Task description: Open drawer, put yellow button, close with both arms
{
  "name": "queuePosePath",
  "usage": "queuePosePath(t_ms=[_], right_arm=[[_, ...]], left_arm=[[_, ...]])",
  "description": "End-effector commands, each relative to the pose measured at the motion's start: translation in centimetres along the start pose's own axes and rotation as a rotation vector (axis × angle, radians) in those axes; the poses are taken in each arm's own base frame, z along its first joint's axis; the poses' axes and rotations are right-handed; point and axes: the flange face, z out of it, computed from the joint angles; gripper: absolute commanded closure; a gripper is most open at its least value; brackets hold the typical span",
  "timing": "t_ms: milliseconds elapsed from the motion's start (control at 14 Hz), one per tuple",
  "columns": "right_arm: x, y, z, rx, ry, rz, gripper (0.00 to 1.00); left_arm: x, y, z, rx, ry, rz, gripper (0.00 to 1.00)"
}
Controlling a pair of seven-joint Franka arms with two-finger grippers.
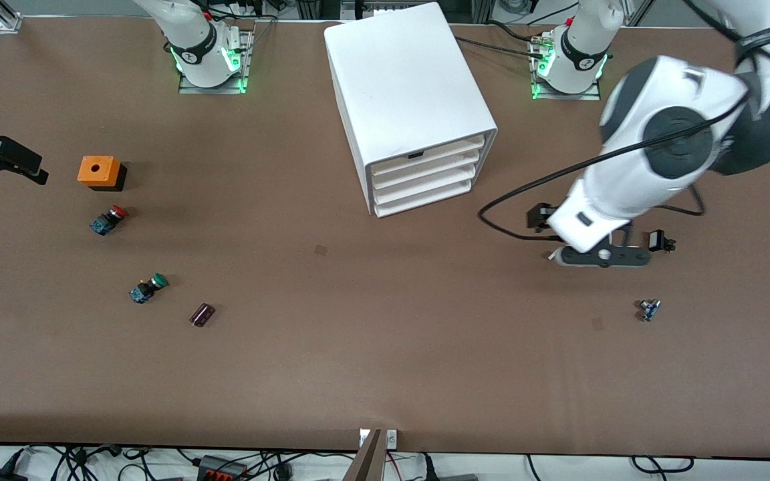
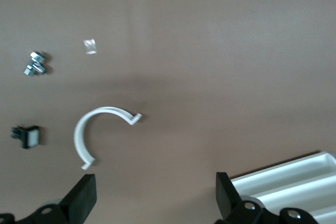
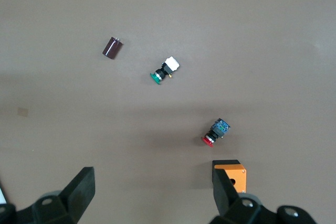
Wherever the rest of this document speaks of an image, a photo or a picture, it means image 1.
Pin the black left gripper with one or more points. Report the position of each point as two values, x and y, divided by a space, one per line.
537 217

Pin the white drawer cabinet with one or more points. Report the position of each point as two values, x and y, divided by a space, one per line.
405 73

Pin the small blue component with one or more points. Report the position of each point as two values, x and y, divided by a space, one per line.
649 310

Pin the green push button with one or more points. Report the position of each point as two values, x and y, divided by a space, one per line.
148 288

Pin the black power adapter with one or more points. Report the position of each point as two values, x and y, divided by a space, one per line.
1 475

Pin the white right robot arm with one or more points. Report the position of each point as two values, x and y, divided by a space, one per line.
191 40

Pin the small black component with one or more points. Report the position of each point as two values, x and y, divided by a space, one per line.
658 240

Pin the brown wooden post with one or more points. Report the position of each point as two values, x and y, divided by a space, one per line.
368 464

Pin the dark red cylindrical capacitor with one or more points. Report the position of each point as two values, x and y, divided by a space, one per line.
202 314

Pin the black power strip red switches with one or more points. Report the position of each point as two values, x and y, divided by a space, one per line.
221 469

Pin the red push button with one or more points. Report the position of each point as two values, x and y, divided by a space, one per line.
107 220

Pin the orange button enclosure box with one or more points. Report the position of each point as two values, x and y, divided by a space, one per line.
97 170

